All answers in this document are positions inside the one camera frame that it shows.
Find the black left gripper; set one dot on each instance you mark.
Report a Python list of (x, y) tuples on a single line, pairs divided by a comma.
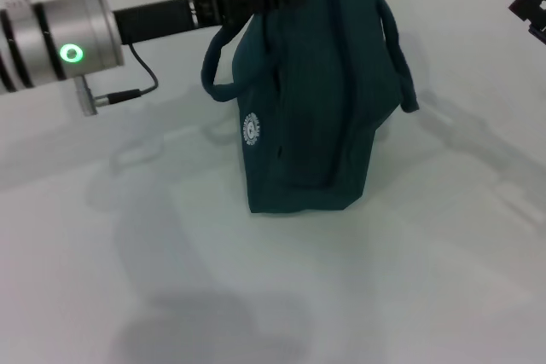
[(170, 16)]

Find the dark teal insulated lunch bag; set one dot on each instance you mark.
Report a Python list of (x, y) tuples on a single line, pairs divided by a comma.
[(307, 104)]

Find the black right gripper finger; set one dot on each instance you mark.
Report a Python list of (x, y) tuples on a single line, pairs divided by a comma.
[(533, 4)]

